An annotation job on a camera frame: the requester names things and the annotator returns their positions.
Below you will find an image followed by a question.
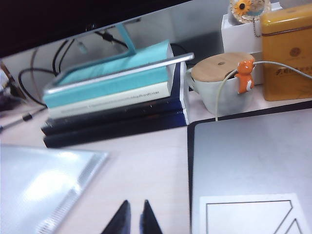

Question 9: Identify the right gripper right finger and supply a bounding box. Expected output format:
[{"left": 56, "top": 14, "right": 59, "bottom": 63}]
[{"left": 139, "top": 199, "right": 163, "bottom": 234}]

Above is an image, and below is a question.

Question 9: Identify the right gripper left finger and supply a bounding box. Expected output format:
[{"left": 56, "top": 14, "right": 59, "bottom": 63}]
[{"left": 101, "top": 199, "right": 132, "bottom": 234}]

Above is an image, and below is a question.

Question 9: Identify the silver laptop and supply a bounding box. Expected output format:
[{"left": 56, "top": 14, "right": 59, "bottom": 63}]
[{"left": 191, "top": 111, "right": 312, "bottom": 234}]

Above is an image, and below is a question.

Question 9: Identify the white book with spine text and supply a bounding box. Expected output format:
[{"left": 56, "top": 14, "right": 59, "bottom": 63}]
[{"left": 48, "top": 81, "right": 173, "bottom": 120}]

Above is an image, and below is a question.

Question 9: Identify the white ceramic mug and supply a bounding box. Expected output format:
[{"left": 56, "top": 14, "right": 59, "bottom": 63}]
[{"left": 186, "top": 62, "right": 255, "bottom": 117}]

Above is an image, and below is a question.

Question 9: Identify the round wooden mug lid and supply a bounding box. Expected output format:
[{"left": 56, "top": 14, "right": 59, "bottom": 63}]
[{"left": 191, "top": 52, "right": 255, "bottom": 85}]

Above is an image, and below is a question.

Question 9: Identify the grey desk partition panel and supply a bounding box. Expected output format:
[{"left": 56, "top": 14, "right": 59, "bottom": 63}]
[{"left": 0, "top": 0, "right": 232, "bottom": 105}]

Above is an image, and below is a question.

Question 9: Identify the white cardboard box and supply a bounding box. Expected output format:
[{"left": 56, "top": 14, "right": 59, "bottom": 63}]
[{"left": 221, "top": 12, "right": 265, "bottom": 86}]

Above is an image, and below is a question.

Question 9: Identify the yellow tin box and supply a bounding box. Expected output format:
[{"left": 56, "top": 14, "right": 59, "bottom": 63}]
[{"left": 259, "top": 4, "right": 312, "bottom": 102}]

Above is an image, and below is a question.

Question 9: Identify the black computer monitor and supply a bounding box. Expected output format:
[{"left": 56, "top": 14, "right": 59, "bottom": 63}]
[{"left": 0, "top": 0, "right": 195, "bottom": 58}]

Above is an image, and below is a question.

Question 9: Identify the sunflower plush toy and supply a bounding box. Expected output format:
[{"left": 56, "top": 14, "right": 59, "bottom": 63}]
[{"left": 229, "top": 0, "right": 271, "bottom": 25}]

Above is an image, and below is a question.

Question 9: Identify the grey cable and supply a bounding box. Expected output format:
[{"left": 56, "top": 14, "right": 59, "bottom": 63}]
[{"left": 0, "top": 107, "right": 47, "bottom": 133}]

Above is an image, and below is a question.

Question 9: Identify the black cable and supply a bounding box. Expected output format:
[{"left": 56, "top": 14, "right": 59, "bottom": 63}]
[{"left": 18, "top": 36, "right": 76, "bottom": 107}]

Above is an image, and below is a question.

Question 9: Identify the orange cat cable holder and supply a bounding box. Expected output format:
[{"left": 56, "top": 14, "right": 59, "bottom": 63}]
[{"left": 234, "top": 60, "right": 255, "bottom": 95}]

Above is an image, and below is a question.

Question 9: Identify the white charging cable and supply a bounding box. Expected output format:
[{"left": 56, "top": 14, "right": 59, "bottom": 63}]
[{"left": 215, "top": 60, "right": 312, "bottom": 122}]

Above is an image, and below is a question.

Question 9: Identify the metal ball chain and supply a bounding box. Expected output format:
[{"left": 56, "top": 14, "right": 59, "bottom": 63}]
[{"left": 253, "top": 19, "right": 263, "bottom": 39}]

